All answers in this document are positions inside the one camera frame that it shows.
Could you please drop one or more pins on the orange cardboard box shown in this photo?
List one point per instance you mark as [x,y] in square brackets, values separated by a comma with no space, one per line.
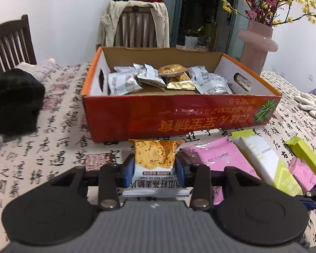
[173,118]

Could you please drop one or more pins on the pink vase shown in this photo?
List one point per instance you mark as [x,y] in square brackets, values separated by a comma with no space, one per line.
[255,47]

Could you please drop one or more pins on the large pink snack packet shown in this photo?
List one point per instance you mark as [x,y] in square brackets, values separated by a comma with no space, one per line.
[218,155]

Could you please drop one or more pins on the lime green snack packet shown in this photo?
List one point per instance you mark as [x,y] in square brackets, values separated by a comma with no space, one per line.
[305,150]

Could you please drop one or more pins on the black fuzzy cloth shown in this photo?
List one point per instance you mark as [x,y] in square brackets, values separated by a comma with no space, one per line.
[13,100]

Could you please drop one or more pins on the grey patterned folded blanket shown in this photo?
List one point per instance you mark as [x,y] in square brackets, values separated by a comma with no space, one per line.
[39,68]

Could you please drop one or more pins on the pile of silver snack packets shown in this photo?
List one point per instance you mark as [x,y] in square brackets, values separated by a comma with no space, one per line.
[126,84]

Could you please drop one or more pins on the wooden slatted chair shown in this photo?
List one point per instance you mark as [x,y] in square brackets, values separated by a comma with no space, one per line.
[137,29]
[13,44]

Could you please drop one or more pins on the white lime snack packet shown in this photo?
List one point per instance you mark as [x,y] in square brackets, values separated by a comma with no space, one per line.
[260,155]

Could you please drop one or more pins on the yellow and pink flower branches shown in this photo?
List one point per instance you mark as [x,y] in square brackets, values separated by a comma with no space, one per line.
[263,2]

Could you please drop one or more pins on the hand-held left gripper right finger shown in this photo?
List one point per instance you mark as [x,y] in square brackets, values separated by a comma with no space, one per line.
[180,171]

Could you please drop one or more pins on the small pink snack packet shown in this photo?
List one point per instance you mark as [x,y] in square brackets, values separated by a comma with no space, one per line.
[302,174]

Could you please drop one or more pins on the potted plant white pot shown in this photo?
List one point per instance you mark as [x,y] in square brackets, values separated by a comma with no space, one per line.
[191,41]

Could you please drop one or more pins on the chair with beige jacket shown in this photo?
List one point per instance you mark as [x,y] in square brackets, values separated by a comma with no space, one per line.
[162,26]

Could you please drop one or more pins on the white cotton gloves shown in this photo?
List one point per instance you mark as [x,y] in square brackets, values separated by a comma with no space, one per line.
[308,101]

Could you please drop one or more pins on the orange white crisp packet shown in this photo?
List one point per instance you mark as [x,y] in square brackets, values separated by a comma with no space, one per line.
[155,160]

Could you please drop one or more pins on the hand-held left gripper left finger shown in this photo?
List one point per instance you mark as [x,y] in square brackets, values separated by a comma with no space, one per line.
[129,171]

